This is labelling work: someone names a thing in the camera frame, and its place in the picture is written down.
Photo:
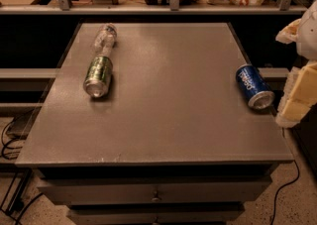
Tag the grey shelf rail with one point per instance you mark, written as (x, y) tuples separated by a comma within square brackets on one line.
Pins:
[(139, 7)]

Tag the blue pepsi can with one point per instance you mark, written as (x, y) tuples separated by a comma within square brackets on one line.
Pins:
[(257, 93)]

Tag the clear plastic water bottle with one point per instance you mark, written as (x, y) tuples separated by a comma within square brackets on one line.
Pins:
[(104, 40)]

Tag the grey drawer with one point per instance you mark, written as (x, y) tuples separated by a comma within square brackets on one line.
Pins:
[(165, 214), (73, 192)]

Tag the upper grey drawer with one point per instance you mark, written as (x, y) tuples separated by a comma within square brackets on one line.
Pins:
[(73, 192)]

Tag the green soda can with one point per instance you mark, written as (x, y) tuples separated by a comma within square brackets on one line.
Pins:
[(98, 77)]

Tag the lower grey drawer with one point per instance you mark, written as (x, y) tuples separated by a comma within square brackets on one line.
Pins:
[(165, 214)]

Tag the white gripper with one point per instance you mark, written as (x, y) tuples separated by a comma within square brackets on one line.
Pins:
[(308, 36)]

